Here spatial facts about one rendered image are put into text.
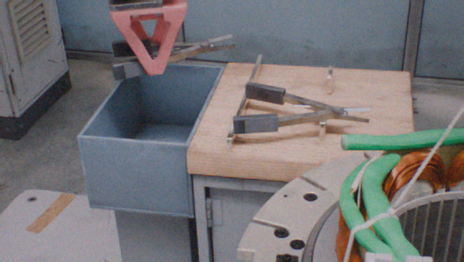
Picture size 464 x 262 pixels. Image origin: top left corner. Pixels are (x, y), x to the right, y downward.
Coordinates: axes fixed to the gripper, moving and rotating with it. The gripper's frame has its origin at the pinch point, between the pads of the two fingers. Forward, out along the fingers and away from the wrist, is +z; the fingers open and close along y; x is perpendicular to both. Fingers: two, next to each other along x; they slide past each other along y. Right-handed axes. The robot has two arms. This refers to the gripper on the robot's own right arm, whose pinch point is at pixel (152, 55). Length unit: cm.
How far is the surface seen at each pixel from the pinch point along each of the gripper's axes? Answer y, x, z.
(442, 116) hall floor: -161, 118, 112
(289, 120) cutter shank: 11.3, 11.1, 2.5
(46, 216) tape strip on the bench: -20.5, -17.9, 33.2
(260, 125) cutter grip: 11.3, 8.5, 2.7
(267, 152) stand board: 12.4, 8.9, 5.0
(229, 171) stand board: 12.1, 5.5, 6.6
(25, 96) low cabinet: -187, -51, 95
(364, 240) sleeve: 34.8, 9.4, -3.8
